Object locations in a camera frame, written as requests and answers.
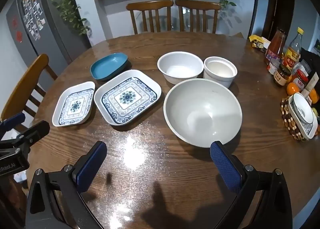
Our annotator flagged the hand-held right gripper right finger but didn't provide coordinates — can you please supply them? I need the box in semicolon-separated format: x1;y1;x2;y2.
209;140;293;229

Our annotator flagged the orange fruit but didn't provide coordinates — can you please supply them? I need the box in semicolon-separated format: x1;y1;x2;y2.
286;82;302;96
309;89;320;105

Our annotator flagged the wooden chair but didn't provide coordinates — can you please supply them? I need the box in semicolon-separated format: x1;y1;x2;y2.
175;0;222;34
126;0;174;35
0;54;58;129

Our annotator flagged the dark wooden door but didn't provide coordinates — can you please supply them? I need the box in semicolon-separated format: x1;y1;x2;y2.
261;0;296;42

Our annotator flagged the brown sauce jar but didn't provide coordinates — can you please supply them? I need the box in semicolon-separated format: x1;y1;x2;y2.
276;64;292;87

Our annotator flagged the medium white bowl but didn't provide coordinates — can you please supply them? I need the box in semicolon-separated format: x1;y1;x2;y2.
157;52;204;85

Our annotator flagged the large white bowl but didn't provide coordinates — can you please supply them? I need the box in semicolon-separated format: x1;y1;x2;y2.
163;78;243;148

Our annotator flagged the small blue patterned plate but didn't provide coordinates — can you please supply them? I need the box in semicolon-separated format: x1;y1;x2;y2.
52;81;96;127

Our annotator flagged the grey refrigerator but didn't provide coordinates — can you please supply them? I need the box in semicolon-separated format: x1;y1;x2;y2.
5;0;92;70

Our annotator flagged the yellow capped oil bottle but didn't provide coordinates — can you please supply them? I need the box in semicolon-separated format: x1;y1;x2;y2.
284;27;304;70

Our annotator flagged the cluster of fridge photo magnets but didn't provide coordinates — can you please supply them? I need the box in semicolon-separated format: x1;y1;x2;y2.
22;0;47;41

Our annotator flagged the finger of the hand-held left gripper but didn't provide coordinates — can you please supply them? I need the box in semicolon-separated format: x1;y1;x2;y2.
0;120;50;149
0;113;26;133

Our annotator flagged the blue square plate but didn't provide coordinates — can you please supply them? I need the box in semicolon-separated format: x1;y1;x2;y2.
90;52;129;81

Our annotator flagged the white rectangular dish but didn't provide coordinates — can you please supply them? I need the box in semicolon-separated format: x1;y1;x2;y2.
287;93;318;139

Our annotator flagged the small patterned white bowl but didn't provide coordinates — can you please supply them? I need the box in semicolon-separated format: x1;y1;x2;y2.
292;92;315;124

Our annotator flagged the red lid jar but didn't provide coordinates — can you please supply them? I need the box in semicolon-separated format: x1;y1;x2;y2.
294;69;309;92

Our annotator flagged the red sauce bottle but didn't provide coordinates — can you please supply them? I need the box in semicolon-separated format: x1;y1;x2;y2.
264;29;287;66

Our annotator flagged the white square plate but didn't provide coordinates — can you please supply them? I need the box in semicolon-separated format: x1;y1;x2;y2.
94;69;162;126

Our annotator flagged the yellow snack packet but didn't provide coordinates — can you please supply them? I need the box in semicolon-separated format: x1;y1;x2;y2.
249;35;272;52

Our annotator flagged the small white label jar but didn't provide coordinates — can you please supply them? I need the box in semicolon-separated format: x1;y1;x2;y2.
267;59;282;75

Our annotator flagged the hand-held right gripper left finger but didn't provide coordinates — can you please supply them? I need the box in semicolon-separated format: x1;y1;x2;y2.
25;140;108;229

